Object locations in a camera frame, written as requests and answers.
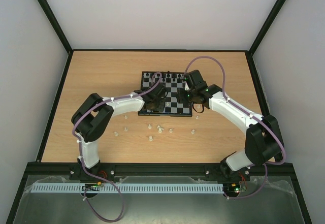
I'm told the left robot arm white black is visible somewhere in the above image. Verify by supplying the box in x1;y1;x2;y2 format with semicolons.
71;83;167;169

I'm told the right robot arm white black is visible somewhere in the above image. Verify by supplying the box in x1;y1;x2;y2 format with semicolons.
177;70;284;179

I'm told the black and white chessboard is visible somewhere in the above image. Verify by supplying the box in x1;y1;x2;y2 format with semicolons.
138;71;192;117

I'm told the black cage frame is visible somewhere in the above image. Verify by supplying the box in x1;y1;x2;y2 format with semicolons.
5;0;313;224

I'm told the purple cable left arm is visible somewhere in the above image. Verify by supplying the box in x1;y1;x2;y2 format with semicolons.
72;73;163;221

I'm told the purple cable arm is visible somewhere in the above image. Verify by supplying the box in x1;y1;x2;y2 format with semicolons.
72;73;163;221
184;56;287;200

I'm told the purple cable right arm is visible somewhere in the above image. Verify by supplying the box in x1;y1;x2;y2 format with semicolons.
184;56;287;200

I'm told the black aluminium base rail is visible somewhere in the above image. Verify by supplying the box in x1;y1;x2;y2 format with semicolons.
25;162;295;178

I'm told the light blue slotted cable duct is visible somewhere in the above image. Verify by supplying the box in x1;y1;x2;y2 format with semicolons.
30;183;224;194

